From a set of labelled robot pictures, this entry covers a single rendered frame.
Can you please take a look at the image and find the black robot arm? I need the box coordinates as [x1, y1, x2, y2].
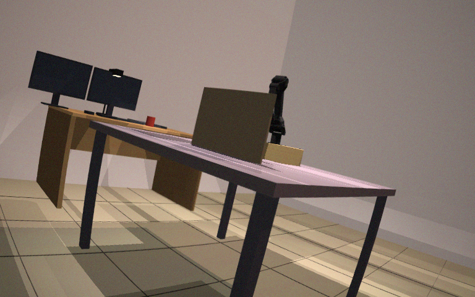
[268, 75, 289, 145]

